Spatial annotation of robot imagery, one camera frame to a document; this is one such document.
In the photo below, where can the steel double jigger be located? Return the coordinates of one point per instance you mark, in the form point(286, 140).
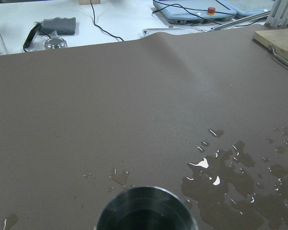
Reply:
point(146, 208)

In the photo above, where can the brown table mat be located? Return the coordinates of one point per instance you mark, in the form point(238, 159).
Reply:
point(204, 116)

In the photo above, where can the teach pendant with red button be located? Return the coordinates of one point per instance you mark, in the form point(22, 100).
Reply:
point(194, 11)

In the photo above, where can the round glass lid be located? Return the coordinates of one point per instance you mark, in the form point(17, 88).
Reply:
point(55, 43)

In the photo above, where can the metal rod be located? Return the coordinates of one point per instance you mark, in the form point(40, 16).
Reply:
point(239, 21)

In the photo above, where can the grey folded cloth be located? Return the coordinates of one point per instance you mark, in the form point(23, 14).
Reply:
point(62, 26)

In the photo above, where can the black handheld tool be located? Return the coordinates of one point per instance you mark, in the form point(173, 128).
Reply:
point(31, 36)

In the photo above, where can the wooden cutting board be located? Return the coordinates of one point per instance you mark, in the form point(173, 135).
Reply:
point(276, 37)

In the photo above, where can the metal cutting board handle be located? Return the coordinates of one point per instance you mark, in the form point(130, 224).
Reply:
point(277, 56)

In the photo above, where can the aluminium frame post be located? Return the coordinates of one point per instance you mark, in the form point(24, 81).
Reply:
point(278, 16)

